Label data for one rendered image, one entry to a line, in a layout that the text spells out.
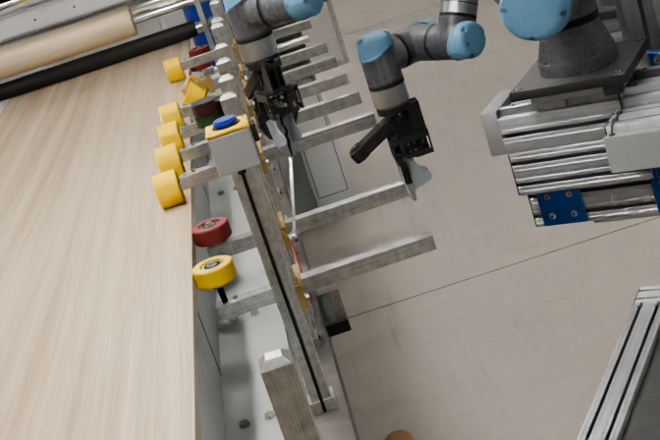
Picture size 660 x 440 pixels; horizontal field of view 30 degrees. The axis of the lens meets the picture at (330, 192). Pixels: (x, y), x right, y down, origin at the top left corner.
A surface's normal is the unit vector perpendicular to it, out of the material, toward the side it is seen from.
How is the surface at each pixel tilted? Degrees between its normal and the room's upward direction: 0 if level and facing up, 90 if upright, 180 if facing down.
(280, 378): 90
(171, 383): 0
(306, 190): 90
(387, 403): 0
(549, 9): 97
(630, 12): 90
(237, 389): 0
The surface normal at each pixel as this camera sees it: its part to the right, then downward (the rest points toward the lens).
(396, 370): -0.30, -0.91
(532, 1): -0.29, 0.49
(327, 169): 0.11, 0.28
